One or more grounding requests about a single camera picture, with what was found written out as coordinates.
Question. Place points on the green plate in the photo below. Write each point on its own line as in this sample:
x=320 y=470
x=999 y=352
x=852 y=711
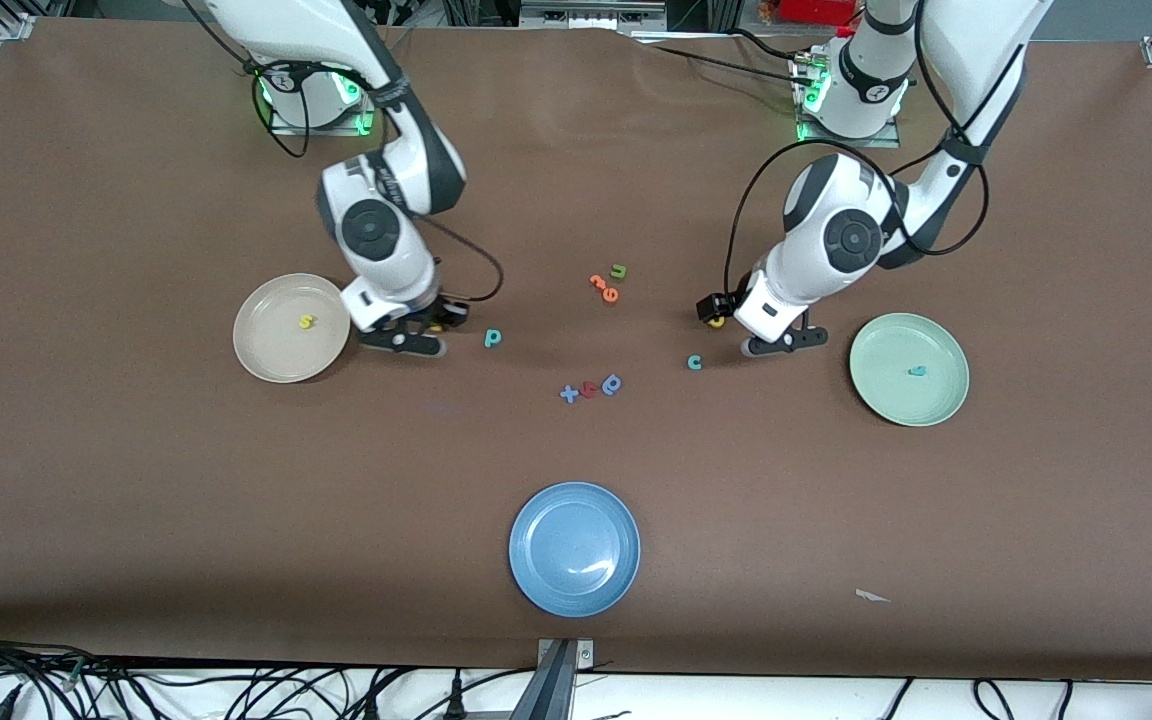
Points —
x=896 y=390

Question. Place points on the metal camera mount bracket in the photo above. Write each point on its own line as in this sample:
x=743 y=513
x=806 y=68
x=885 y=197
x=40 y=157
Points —
x=551 y=690

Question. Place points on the black power plug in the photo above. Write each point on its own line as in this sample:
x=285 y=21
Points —
x=372 y=708
x=455 y=700

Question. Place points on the beige brown plate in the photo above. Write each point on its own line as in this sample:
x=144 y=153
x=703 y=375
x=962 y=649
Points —
x=281 y=345

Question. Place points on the white paper scrap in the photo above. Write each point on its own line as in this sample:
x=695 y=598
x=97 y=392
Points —
x=870 y=596

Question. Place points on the red box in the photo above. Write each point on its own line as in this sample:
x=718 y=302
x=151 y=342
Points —
x=816 y=10

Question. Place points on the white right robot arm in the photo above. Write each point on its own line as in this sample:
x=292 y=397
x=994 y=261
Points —
x=371 y=230

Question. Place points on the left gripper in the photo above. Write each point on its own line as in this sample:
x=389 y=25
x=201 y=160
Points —
x=715 y=305

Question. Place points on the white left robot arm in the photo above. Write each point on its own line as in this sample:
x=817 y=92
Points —
x=851 y=240

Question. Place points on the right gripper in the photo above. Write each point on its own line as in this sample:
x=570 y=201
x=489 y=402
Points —
x=447 y=312

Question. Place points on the blue plate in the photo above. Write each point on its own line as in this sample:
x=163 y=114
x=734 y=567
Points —
x=574 y=550

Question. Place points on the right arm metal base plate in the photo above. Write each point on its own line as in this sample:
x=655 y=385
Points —
x=368 y=105

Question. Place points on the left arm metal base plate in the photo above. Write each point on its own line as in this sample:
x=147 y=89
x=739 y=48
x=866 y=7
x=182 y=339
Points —
x=886 y=142

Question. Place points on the grey metal frame unit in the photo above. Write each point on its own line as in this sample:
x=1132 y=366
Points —
x=591 y=12

